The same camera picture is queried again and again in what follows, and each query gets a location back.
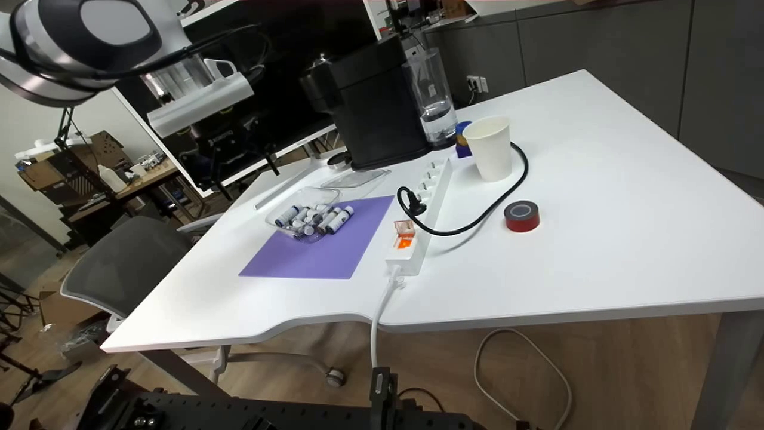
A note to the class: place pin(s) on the clear plastic bowl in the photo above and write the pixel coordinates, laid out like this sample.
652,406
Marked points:
312,221

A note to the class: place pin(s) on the black camera mount rail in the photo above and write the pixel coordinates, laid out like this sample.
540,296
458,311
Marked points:
263,413

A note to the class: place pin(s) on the grey table leg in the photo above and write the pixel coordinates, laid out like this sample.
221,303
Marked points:
729,374

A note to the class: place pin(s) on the small bottle dark cap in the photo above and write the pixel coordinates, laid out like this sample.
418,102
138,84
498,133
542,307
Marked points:
283,219

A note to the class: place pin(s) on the purple paper sheet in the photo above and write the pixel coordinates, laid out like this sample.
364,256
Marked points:
326,255

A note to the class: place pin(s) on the blue box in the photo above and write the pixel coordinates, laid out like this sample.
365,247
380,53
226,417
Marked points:
462,139

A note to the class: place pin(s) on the white cap bottle dark band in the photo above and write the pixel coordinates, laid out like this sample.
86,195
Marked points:
303,216

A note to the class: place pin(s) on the white power strip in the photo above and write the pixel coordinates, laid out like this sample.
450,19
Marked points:
418,216

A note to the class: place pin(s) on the grey office chair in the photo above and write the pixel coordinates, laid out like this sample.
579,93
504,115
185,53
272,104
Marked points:
123,265

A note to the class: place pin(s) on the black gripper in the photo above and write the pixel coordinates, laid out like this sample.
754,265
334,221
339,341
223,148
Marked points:
226,141

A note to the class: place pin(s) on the white bottle black bands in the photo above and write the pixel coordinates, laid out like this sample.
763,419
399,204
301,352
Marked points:
343,219

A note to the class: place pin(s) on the black coffee machine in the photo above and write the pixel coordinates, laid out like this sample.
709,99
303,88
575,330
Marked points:
371,104

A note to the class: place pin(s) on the small white cap bottle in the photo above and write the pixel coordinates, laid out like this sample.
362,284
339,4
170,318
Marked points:
306,233

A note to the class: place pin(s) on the white paper cup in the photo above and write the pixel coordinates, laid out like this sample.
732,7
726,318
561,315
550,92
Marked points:
489,148

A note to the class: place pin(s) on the wooden desk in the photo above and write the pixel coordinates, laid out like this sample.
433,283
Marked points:
104,170

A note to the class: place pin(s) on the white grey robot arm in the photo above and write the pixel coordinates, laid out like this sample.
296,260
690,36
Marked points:
79,32

